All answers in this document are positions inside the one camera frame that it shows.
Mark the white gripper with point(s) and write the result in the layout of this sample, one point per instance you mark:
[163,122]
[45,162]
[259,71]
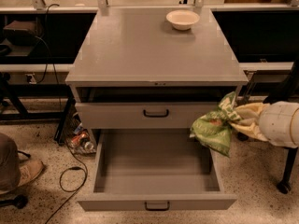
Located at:
[275,123]

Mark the green jalapeno chip bag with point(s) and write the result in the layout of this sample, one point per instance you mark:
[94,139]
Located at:
[213,130]

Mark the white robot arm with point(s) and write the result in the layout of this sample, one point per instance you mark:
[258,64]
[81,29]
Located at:
[296,125]

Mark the open grey lower drawer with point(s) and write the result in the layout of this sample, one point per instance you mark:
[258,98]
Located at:
[154,170]

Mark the grey drawer cabinet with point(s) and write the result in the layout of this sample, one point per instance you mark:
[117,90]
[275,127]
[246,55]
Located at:
[134,55]

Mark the closed grey upper drawer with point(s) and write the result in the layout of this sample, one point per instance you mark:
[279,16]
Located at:
[142,115]

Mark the white bowl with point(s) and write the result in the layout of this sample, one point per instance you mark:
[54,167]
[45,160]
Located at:
[182,19]

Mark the black chair caster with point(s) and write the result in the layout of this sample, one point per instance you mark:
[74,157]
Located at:
[19,202]

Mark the brown trouser leg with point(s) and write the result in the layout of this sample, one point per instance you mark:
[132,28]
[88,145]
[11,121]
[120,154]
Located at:
[10,173]

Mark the wire basket with bottles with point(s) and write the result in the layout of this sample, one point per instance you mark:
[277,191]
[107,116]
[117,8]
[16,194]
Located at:
[76,136]

